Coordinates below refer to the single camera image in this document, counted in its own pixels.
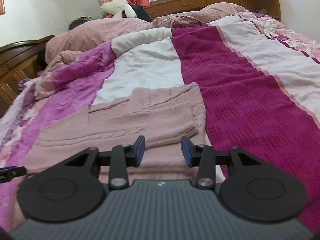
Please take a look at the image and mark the white plush toy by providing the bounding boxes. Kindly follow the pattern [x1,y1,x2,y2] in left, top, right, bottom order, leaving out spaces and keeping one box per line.
[100,0,138,19]

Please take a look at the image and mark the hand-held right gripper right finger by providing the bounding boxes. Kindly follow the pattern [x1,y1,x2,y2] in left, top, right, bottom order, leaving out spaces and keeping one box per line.
[180,136,267,188]

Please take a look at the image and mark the white and magenta striped blanket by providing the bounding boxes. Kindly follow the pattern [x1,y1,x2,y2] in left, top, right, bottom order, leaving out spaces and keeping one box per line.
[92,11,320,230]

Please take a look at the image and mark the pink cable-knit sweater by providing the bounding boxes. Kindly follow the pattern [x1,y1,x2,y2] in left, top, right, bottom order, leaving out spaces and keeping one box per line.
[25,82,225,184]

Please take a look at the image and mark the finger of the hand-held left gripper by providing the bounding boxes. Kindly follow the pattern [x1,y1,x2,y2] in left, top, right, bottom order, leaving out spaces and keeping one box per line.
[0,165,27,183]

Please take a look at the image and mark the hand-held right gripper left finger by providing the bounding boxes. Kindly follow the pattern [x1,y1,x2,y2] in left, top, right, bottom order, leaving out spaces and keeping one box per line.
[54,135,146,189]

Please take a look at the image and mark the carved wooden headboard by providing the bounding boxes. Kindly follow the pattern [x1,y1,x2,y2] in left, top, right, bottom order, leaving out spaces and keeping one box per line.
[0,34,56,118]

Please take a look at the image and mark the lavender floral bedsheet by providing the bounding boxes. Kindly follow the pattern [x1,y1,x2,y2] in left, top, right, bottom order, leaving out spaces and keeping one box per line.
[0,76,52,161]

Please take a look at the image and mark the black clothing pile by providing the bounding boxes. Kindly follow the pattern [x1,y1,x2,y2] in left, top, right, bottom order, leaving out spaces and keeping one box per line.
[130,4,153,22]

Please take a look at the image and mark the pink pillows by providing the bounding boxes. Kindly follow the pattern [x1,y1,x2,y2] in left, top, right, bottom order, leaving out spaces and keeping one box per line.
[45,2,250,67]

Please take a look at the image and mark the purple floral quilt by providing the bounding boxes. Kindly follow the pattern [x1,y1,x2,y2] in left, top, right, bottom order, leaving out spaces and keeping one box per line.
[0,42,121,230]

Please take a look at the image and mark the wooden window cabinet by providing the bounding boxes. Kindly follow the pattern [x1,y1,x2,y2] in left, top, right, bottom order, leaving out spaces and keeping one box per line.
[144,0,282,22]

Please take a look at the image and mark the dark round object behind duvet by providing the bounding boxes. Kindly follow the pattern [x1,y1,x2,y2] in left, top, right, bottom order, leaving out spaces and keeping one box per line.
[69,17,93,31]

